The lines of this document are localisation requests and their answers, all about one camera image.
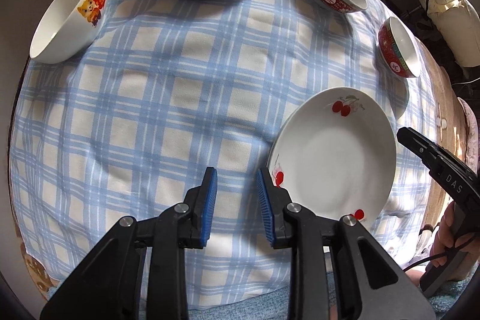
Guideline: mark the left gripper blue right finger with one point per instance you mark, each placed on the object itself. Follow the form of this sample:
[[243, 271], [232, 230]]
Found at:
[[368, 282]]

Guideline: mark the person's right hand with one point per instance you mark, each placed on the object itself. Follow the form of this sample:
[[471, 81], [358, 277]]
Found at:
[[444, 239]]

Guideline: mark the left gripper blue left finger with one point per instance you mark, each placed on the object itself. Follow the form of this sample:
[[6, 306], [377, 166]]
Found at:
[[107, 282]]

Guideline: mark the blue plaid tablecloth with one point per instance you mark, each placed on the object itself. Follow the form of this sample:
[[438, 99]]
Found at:
[[168, 88]]

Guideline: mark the white bowl with cat print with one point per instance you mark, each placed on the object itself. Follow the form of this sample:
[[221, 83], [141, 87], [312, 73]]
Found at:
[[66, 28]]

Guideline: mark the small cherry plate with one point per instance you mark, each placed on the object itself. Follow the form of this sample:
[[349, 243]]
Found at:
[[336, 155]]

